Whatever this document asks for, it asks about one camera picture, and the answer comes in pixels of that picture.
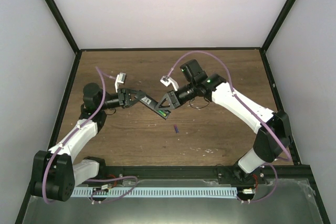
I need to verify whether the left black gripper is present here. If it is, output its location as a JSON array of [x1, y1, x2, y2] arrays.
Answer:
[[99, 88, 146, 111]]

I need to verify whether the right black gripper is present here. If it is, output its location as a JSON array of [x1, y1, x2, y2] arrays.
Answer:
[[156, 81, 197, 110]]

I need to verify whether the green battery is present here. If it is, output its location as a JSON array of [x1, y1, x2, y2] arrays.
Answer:
[[159, 111, 167, 118]]

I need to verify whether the black remote control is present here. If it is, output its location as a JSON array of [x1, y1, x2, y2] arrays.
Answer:
[[140, 95, 169, 120]]

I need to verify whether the purple battery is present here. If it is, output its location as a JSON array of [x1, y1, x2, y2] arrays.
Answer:
[[174, 124, 179, 133]]

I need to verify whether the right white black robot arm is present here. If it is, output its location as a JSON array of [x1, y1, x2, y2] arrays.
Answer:
[[155, 59, 292, 184]]

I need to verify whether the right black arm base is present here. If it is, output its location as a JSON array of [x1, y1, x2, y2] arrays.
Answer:
[[216, 166, 264, 185]]

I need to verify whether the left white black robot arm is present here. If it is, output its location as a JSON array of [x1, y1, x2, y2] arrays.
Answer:
[[29, 82, 145, 203]]

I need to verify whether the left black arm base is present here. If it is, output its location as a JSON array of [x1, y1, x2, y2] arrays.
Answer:
[[85, 164, 121, 184]]

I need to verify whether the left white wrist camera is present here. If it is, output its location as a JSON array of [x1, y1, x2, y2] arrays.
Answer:
[[114, 72, 127, 91]]

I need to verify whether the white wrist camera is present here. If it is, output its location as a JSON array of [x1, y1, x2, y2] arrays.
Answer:
[[160, 76, 179, 91], [114, 72, 127, 91]]

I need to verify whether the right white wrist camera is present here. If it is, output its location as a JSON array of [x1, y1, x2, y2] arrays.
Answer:
[[160, 76, 179, 91]]

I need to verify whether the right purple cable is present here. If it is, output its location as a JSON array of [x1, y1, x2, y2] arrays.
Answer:
[[167, 50, 292, 204]]

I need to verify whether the purple cable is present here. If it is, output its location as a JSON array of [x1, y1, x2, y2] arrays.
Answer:
[[167, 50, 292, 204], [42, 66, 139, 205]]

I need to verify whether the black aluminium frame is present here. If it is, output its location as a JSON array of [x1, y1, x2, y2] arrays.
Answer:
[[14, 0, 332, 224]]

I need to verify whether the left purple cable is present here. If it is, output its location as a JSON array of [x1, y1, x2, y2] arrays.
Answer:
[[42, 66, 139, 205]]

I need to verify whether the light blue slotted cable duct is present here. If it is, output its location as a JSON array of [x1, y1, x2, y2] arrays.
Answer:
[[71, 187, 237, 199]]

